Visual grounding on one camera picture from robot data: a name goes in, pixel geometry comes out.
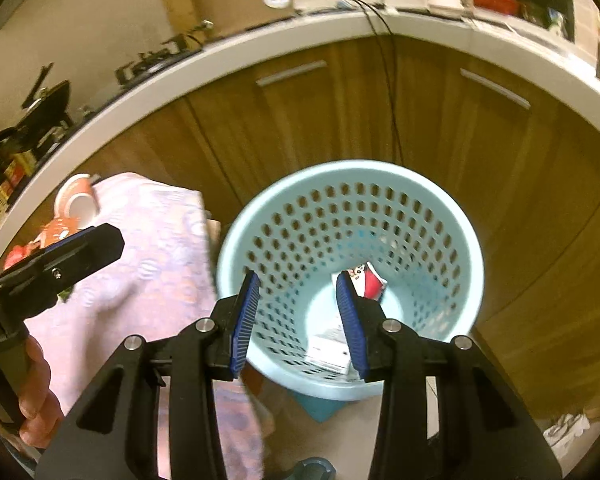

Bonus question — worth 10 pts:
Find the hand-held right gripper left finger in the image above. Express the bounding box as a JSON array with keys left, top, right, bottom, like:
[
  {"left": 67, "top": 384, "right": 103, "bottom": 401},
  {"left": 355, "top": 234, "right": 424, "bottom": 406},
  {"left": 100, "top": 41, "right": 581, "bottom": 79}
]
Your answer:
[{"left": 35, "top": 270, "right": 262, "bottom": 480}]

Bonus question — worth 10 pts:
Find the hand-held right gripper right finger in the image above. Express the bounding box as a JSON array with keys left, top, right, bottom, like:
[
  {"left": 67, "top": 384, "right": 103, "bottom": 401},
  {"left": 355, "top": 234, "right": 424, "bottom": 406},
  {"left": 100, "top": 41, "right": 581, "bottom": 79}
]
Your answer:
[{"left": 335, "top": 271, "right": 564, "bottom": 480}]

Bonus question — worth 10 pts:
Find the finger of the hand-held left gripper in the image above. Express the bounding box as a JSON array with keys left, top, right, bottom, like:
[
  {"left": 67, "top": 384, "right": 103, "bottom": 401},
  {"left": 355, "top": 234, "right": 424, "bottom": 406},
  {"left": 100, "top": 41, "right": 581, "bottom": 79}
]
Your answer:
[{"left": 0, "top": 224, "right": 126, "bottom": 322}]

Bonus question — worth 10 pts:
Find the orange spotted wrapper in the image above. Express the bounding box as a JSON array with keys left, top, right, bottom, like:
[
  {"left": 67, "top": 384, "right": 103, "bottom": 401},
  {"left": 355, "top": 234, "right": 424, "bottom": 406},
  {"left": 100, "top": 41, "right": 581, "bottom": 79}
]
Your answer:
[{"left": 34, "top": 217, "right": 82, "bottom": 249}]

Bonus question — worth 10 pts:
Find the red wrapper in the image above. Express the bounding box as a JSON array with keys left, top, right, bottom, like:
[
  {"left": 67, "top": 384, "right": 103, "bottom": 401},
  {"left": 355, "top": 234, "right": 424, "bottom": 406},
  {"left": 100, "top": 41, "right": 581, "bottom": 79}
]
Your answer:
[{"left": 5, "top": 244, "right": 44, "bottom": 269}]

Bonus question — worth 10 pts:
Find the orange cup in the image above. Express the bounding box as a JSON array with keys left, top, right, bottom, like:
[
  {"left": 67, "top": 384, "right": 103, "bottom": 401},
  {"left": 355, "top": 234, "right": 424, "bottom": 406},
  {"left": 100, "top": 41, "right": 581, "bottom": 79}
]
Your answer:
[{"left": 54, "top": 173, "right": 101, "bottom": 226}]

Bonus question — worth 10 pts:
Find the light blue perforated basket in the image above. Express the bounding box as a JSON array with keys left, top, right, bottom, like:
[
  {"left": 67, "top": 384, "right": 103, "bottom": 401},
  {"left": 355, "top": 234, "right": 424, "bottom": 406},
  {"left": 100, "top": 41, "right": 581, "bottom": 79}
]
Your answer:
[{"left": 216, "top": 160, "right": 485, "bottom": 403}]

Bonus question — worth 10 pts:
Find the person's left hand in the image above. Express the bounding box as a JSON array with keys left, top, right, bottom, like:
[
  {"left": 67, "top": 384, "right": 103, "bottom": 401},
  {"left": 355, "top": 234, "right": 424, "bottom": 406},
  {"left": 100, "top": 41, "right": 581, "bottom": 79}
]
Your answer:
[{"left": 0, "top": 334, "right": 65, "bottom": 450}]

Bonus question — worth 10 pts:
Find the white paper box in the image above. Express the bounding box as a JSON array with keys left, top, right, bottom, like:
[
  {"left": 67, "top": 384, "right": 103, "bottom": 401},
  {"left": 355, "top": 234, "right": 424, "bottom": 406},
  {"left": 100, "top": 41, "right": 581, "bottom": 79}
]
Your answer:
[{"left": 305, "top": 327, "right": 354, "bottom": 376}]

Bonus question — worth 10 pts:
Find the red white snack packet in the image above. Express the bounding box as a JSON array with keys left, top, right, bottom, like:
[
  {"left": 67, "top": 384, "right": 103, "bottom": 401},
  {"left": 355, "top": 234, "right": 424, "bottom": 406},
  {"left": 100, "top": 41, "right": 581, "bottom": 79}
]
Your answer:
[{"left": 349, "top": 260, "right": 387, "bottom": 304}]

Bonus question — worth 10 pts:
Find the pink floral towel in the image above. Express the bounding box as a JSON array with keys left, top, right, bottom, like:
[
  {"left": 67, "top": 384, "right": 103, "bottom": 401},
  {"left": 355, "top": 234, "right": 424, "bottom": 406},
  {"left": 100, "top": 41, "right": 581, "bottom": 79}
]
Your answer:
[{"left": 22, "top": 172, "right": 272, "bottom": 480}]

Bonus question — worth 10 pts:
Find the teal plastic base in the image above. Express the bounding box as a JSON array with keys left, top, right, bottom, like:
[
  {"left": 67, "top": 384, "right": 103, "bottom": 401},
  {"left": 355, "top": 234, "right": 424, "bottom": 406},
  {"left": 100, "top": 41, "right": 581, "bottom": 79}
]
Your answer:
[{"left": 294, "top": 385, "right": 354, "bottom": 424}]

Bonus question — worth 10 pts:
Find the red label seasoning jar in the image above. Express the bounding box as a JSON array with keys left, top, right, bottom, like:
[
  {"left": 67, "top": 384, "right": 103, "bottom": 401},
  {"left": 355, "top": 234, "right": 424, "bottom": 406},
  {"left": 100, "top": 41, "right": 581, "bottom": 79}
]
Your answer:
[{"left": 2, "top": 152, "right": 36, "bottom": 189}]

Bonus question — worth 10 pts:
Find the wooden cabinet door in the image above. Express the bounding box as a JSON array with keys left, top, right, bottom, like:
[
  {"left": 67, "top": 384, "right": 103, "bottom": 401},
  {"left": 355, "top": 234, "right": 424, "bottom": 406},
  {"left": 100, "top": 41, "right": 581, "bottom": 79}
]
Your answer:
[
  {"left": 185, "top": 37, "right": 401, "bottom": 261},
  {"left": 0, "top": 97, "right": 231, "bottom": 271},
  {"left": 392, "top": 35, "right": 600, "bottom": 321}
]

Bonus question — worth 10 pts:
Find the black frying pan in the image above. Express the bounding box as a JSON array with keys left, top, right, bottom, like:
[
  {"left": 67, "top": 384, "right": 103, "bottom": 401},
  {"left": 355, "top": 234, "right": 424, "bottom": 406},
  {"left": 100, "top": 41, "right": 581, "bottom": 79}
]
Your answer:
[{"left": 0, "top": 62, "right": 74, "bottom": 161}]

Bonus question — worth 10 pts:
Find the black gas stove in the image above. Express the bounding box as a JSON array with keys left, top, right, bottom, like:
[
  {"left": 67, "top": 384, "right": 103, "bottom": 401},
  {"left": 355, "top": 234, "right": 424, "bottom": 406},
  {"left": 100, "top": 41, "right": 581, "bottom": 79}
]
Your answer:
[{"left": 116, "top": 34, "right": 216, "bottom": 86}]

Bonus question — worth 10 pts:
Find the white crumpled bag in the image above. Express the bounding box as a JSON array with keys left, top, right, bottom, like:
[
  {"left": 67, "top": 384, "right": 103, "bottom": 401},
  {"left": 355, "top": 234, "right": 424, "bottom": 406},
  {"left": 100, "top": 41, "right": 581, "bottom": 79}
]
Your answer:
[{"left": 542, "top": 412, "right": 594, "bottom": 461}]

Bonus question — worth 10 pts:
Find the red plastic basin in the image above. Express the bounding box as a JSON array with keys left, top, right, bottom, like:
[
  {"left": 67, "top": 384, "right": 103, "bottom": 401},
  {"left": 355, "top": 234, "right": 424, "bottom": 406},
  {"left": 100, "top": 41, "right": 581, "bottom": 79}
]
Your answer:
[{"left": 472, "top": 0, "right": 524, "bottom": 14}]

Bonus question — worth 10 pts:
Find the small printed cup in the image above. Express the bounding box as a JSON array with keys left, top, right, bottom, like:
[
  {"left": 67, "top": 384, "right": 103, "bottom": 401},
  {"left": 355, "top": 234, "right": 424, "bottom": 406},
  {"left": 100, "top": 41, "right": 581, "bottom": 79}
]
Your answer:
[{"left": 547, "top": 7, "right": 569, "bottom": 36}]

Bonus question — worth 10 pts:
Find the black power cable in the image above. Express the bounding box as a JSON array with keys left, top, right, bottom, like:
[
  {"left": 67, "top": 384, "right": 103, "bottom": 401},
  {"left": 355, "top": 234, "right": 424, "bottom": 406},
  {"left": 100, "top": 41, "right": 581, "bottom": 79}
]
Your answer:
[{"left": 282, "top": 0, "right": 406, "bottom": 166}]

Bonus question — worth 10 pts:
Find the metal cabinet handle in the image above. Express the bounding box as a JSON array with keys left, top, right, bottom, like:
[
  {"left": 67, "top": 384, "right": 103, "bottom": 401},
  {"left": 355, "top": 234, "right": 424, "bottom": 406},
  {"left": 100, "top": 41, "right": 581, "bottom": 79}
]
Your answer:
[
  {"left": 256, "top": 60, "right": 329, "bottom": 87},
  {"left": 459, "top": 67, "right": 532, "bottom": 110}
]

